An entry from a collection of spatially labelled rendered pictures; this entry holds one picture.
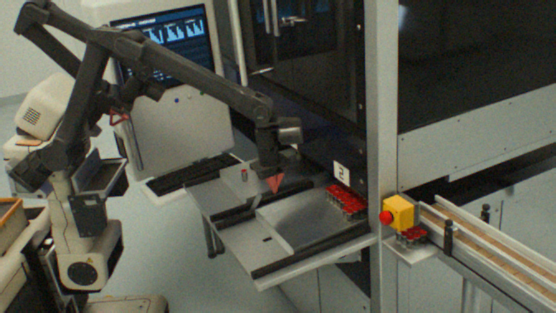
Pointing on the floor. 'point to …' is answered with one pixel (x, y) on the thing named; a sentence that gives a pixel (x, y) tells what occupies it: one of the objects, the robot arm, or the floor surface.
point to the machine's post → (381, 142)
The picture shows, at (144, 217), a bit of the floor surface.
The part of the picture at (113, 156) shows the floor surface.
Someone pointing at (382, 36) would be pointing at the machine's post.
